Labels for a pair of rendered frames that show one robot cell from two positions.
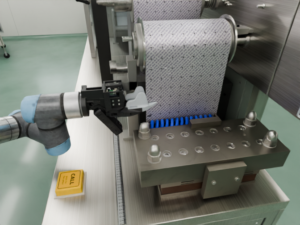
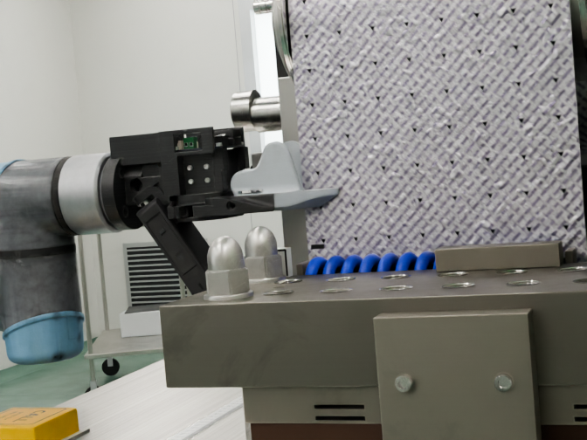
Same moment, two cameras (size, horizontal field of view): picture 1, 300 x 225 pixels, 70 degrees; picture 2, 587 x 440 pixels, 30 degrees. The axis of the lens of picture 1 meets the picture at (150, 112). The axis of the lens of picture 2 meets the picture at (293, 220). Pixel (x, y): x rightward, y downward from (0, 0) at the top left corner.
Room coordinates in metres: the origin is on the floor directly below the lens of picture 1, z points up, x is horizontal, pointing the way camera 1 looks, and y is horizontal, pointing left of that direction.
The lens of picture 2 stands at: (-0.28, -0.46, 1.12)
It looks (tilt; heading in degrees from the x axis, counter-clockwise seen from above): 3 degrees down; 31
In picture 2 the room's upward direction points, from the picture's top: 5 degrees counter-clockwise
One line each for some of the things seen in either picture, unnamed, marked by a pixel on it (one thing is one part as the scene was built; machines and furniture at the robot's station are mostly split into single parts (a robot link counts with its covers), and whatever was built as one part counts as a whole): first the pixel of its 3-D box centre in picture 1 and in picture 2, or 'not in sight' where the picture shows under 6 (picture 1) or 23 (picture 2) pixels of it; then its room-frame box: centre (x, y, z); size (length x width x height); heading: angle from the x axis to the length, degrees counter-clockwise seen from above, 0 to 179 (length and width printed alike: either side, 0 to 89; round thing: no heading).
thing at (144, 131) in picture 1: (144, 129); (261, 253); (0.48, 0.02, 1.05); 0.04 x 0.04 x 0.04
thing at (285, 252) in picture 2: not in sight; (277, 263); (0.50, 0.02, 1.04); 0.02 x 0.01 x 0.02; 100
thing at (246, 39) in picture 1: (235, 40); not in sight; (0.66, -0.26, 1.25); 0.07 x 0.04 x 0.04; 100
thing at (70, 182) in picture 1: (70, 181); (23, 429); (0.41, 0.23, 0.91); 0.07 x 0.07 x 0.02; 10
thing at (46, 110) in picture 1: (46, 108); (30, 202); (0.50, 0.29, 1.11); 0.11 x 0.08 x 0.09; 100
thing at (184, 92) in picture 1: (184, 96); (435, 169); (0.57, -0.10, 1.11); 0.23 x 0.01 x 0.18; 100
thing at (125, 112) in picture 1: (126, 110); (231, 204); (0.52, 0.07, 1.09); 0.09 x 0.05 x 0.02; 99
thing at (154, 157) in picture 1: (154, 152); (225, 266); (0.39, -0.01, 1.05); 0.04 x 0.04 x 0.04
